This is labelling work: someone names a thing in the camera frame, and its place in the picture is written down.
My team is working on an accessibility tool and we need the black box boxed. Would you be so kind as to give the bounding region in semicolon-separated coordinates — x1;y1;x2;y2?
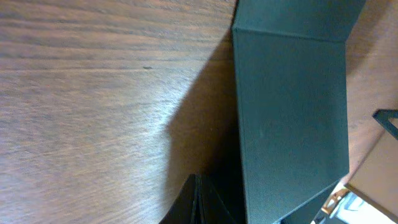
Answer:
232;0;364;223

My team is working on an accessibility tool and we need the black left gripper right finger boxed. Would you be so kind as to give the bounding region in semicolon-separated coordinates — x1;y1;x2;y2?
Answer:
198;175;236;224

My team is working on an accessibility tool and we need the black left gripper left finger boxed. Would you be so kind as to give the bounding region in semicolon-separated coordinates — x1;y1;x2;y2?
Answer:
159;174;198;224

